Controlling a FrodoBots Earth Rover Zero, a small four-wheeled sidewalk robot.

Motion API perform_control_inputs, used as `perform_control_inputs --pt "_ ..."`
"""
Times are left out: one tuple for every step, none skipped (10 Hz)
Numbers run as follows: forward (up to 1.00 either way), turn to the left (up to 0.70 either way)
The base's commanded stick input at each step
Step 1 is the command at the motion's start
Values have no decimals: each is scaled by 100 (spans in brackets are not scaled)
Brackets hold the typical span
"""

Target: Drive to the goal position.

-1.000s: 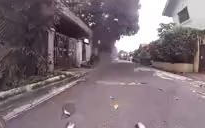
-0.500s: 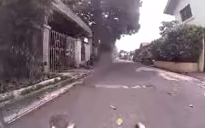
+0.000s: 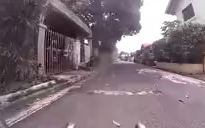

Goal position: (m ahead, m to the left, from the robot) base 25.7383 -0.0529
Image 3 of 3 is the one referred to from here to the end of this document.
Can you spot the building with metal gate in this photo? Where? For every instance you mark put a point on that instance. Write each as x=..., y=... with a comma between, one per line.
x=60, y=50

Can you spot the large dark tree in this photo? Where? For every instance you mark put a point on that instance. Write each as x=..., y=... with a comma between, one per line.
x=113, y=20

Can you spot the vehicle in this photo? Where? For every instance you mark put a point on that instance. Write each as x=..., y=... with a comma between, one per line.
x=146, y=53

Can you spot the grey asphalt road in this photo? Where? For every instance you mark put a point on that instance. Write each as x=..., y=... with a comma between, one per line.
x=123, y=106

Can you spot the robot's own part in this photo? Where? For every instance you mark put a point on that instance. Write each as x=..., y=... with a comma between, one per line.
x=70, y=125
x=140, y=125

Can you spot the concrete kerb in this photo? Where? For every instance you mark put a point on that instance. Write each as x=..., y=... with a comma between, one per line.
x=33, y=93

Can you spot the green hedge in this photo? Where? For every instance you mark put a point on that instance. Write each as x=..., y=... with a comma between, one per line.
x=183, y=41

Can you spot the mass of bushes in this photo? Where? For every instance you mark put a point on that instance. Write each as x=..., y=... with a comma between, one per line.
x=13, y=50

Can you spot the pale concrete pavement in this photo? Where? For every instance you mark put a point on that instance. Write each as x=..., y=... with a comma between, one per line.
x=203, y=77

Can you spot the white building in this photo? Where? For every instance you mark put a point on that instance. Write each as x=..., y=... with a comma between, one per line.
x=193, y=10

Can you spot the low pale wall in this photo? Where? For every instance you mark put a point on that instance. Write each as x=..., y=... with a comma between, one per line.
x=180, y=67

